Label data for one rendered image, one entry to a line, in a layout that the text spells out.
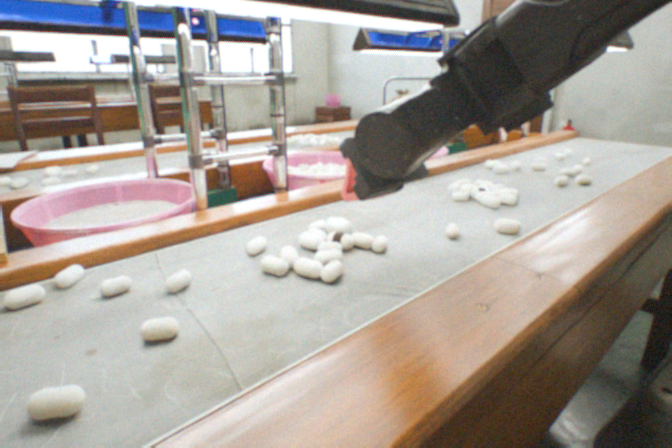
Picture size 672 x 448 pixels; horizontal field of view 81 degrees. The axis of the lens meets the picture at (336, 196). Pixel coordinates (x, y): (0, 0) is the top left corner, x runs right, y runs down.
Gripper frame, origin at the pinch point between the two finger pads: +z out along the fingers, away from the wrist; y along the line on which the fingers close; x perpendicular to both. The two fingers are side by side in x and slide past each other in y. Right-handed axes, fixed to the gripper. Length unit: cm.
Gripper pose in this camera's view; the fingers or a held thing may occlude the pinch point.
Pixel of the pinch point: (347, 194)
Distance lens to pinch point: 51.1
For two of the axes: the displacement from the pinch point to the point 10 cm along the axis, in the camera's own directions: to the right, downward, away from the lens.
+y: -7.6, 2.0, -6.2
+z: -4.9, 4.5, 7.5
